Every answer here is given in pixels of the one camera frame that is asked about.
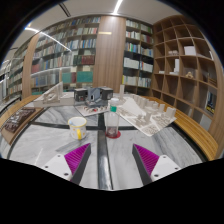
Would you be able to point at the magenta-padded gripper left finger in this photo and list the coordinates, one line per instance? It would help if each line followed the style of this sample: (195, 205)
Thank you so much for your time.
(71, 160)

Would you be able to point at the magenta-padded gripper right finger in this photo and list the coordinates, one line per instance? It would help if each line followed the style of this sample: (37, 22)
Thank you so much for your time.
(153, 161)

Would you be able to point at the clear plastic bottle green label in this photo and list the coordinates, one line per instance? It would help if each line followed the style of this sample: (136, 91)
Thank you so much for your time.
(112, 120)

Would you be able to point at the white city block model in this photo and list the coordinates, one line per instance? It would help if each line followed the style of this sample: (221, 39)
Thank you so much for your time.
(146, 115)

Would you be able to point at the flat round red coaster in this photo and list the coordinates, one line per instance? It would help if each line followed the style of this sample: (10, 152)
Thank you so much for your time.
(113, 135)

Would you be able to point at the flat white site model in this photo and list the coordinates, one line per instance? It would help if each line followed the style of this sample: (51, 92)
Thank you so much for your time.
(91, 110)

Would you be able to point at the beige ramp architectural model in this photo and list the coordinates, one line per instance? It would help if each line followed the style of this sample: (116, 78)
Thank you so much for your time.
(53, 97)

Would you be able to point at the black box building model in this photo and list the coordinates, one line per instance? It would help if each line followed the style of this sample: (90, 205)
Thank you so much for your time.
(106, 93)
(80, 95)

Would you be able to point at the brown architectural model wooden board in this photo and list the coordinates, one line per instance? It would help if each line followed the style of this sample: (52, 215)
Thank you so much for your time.
(18, 121)

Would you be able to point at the grey building model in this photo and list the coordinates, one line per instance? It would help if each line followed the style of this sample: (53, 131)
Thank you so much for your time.
(93, 96)

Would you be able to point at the wooden grid shelf unit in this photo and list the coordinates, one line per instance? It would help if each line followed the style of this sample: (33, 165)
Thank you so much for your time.
(183, 66)

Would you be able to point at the side aisle bookshelf with books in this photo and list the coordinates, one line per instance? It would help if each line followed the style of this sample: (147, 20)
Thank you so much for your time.
(13, 76)

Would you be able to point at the straight ceiling light strip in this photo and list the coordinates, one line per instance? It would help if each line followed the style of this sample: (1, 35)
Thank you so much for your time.
(117, 7)

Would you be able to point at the wide wall bookshelf with books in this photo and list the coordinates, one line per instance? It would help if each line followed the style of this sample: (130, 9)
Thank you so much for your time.
(70, 56)

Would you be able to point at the narrow wall bookshelf with books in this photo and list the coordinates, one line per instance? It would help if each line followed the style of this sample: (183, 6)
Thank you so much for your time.
(137, 56)

